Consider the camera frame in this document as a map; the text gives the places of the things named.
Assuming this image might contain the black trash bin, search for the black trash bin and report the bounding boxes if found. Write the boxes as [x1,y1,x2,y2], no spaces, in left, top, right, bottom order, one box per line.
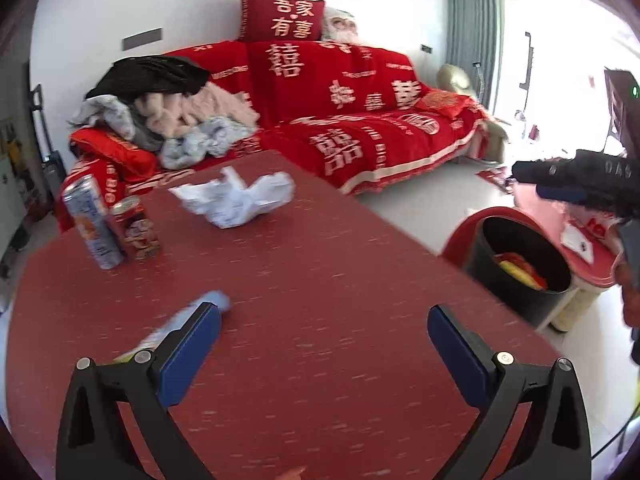
[440,206,573,330]

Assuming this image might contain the right hand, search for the right hand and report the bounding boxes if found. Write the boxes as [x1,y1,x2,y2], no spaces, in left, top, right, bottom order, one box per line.
[614,257,640,328]

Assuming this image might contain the red white round stool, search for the red white round stool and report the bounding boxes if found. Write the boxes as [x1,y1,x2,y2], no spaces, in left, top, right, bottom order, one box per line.
[513,183,616,333]

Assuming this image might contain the yellow corn-shaped package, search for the yellow corn-shaped package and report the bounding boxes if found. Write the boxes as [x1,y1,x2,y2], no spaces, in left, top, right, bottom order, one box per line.
[498,260,548,290]

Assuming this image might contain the small red cushion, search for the small red cushion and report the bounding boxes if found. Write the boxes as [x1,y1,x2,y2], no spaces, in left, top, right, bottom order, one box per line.
[416,89,474,119]

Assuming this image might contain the gold armchair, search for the gold armchair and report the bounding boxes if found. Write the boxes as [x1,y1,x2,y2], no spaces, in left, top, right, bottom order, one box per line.
[436,62,509,165]

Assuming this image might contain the blue teal wrapper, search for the blue teal wrapper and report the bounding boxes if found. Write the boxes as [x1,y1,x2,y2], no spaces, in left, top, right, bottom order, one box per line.
[114,290,231,363]

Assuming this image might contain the grey curtain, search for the grey curtain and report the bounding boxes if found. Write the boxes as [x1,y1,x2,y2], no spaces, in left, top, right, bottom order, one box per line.
[446,0,504,112]

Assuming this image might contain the red drink can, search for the red drink can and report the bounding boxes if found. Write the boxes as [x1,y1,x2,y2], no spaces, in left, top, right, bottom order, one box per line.
[111,196,160,260]

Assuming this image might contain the red sofa cover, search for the red sofa cover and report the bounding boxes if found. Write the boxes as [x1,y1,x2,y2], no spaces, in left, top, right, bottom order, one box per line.
[64,41,488,205]

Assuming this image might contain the crumpled white paper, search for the crumpled white paper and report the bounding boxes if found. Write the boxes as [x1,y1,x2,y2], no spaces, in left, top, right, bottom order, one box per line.
[169,166,295,229]

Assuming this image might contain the black upright vacuum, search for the black upright vacuum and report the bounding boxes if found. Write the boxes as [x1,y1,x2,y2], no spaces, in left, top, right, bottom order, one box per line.
[28,84,67,202]

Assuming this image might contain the red pillow on sofa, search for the red pillow on sofa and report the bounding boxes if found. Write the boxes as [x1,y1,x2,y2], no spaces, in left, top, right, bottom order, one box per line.
[70,128,158,183]

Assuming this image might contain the white plush toy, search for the white plush toy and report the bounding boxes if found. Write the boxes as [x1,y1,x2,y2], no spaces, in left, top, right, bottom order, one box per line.
[321,6,359,44]

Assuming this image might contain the white cabinet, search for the white cabinet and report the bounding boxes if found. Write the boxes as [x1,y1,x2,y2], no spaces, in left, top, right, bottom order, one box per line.
[0,117,34,257]

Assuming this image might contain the grey white garment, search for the grey white garment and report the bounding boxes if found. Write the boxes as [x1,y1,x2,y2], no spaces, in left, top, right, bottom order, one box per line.
[68,94,164,153]

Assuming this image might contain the light blue patterned garment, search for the light blue patterned garment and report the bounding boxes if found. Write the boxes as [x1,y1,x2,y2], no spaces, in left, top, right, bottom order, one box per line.
[158,116,257,170]

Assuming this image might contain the beige fuzzy garment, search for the beige fuzzy garment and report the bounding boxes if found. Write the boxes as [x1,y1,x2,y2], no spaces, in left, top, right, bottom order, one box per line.
[134,82,259,139]

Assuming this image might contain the red cushion with characters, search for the red cushion with characters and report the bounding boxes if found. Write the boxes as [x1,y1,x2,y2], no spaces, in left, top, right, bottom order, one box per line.
[239,0,326,42]

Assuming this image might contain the black garment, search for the black garment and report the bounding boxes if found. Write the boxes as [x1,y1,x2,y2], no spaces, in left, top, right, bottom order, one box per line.
[85,55,209,103]

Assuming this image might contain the grey wall panel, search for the grey wall panel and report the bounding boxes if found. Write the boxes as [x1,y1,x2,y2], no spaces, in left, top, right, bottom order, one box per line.
[122,28,163,51]

